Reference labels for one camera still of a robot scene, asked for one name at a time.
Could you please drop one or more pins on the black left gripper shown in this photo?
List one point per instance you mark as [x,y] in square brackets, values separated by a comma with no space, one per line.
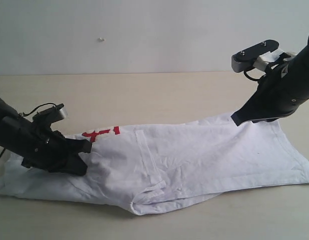
[52,152]

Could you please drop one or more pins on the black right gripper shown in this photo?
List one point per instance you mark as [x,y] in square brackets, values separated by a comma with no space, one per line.
[278,96]

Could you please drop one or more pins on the white t-shirt red lettering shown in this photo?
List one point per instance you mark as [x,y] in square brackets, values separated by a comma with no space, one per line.
[159,168]

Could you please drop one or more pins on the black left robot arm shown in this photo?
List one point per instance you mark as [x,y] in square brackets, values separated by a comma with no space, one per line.
[11,122]

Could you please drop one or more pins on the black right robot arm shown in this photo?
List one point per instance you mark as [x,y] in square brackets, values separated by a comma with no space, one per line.
[258,76]

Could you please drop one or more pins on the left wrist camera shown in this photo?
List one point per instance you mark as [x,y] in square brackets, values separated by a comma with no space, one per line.
[50,115]

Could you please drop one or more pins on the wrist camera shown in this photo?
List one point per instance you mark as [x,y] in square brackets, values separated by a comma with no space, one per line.
[260,56]
[50,115]

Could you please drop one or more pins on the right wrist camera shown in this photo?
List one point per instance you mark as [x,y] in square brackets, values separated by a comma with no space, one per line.
[260,56]

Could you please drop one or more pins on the white wall hook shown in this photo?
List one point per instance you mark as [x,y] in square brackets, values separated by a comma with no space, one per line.
[101,39]

